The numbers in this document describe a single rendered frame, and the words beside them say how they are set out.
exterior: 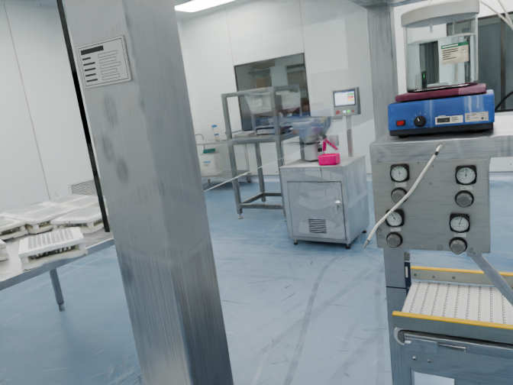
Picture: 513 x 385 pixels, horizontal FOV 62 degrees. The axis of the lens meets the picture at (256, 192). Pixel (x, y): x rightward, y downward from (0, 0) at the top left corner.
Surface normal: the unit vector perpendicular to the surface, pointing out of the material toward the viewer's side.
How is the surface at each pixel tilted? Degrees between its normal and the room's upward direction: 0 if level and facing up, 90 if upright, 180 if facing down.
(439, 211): 90
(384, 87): 90
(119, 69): 90
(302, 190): 90
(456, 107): 79
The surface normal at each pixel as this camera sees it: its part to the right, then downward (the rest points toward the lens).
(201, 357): 0.88, -0.01
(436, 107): -0.48, 0.06
